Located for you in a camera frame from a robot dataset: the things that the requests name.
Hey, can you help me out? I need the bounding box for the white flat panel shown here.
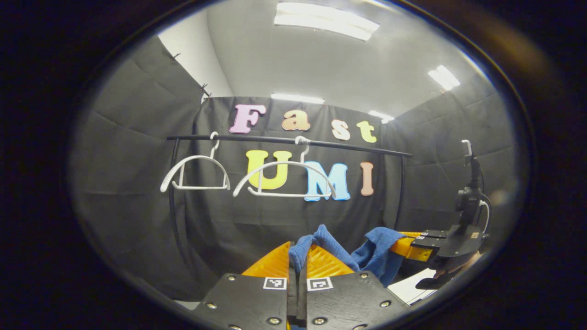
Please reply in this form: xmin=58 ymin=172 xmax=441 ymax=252
xmin=388 ymin=268 xmax=437 ymax=306

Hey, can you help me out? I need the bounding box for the white clothes hanger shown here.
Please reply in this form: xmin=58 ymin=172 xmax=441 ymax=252
xmin=160 ymin=132 xmax=231 ymax=193
xmin=233 ymin=136 xmax=338 ymax=198

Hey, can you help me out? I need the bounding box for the white cable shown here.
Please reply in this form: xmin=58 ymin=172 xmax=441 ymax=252
xmin=478 ymin=200 xmax=491 ymax=233

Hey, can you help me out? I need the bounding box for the blue corduroy jacket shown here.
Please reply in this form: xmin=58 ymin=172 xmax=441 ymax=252
xmin=288 ymin=224 xmax=408 ymax=287

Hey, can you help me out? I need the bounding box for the large ceiling light panel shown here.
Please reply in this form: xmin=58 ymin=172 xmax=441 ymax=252
xmin=274 ymin=1 xmax=380 ymax=42

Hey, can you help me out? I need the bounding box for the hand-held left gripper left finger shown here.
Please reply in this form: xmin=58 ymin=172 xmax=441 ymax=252
xmin=190 ymin=242 xmax=296 ymax=330

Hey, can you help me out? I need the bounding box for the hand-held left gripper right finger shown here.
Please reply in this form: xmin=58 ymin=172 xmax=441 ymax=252
xmin=298 ymin=243 xmax=409 ymax=330

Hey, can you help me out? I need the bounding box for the black clothes rack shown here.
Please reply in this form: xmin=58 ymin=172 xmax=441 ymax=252
xmin=166 ymin=134 xmax=412 ymax=266

